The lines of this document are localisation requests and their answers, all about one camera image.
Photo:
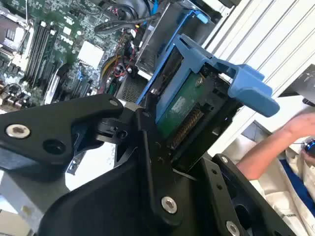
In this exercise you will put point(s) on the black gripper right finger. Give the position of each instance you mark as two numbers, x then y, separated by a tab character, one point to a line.
212	179

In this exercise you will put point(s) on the person hand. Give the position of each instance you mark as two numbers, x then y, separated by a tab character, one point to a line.
302	125

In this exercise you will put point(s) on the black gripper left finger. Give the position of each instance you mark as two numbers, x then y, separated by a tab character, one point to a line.
49	118

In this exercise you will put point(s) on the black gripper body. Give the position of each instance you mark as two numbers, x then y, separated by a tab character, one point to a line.
110	209

